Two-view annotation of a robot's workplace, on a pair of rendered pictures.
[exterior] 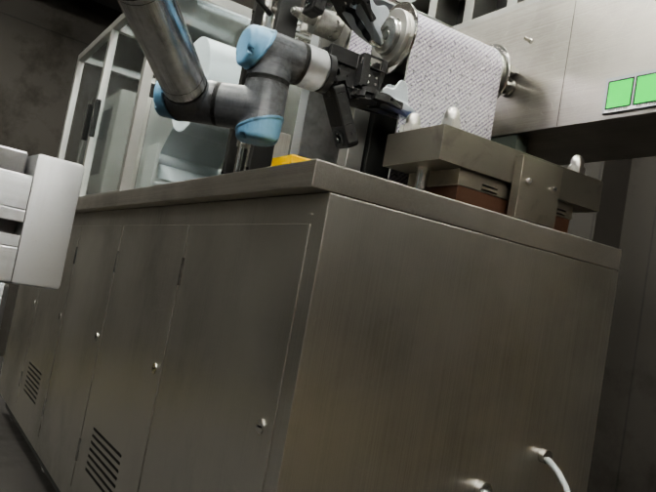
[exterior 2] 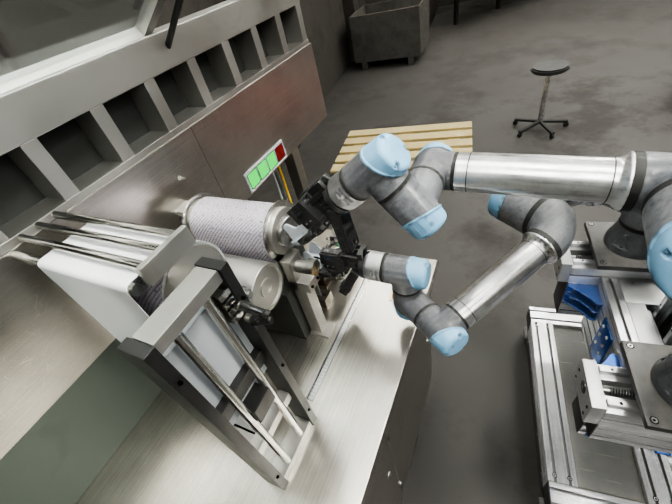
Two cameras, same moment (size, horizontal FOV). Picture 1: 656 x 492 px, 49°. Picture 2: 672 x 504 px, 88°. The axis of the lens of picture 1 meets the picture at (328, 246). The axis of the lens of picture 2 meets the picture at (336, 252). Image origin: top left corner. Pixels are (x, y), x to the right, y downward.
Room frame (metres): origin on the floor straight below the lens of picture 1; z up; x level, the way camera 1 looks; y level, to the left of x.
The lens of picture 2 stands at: (1.58, 0.61, 1.74)
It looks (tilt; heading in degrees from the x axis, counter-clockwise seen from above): 41 degrees down; 245
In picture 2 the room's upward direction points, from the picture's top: 15 degrees counter-clockwise
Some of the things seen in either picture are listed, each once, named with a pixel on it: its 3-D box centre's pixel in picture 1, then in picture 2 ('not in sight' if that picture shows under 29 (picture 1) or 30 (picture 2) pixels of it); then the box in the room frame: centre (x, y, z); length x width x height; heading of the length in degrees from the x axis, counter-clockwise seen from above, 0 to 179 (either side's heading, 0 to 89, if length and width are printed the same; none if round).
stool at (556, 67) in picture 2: not in sight; (544, 98); (-1.63, -1.11, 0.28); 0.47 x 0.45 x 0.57; 114
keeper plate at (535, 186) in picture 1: (536, 191); not in sight; (1.25, -0.34, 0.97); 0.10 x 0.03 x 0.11; 121
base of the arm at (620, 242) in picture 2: not in sight; (637, 231); (0.44, 0.37, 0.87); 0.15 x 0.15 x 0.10
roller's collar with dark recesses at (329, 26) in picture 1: (325, 23); not in sight; (1.59, 0.09, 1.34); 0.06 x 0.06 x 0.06; 31
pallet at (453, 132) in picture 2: not in sight; (403, 151); (-0.54, -1.80, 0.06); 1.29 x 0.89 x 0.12; 127
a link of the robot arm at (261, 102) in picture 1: (252, 109); (411, 301); (1.20, 0.17, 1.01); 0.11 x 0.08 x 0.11; 83
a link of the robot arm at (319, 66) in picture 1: (310, 68); (374, 266); (1.24, 0.09, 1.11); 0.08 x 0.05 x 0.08; 31
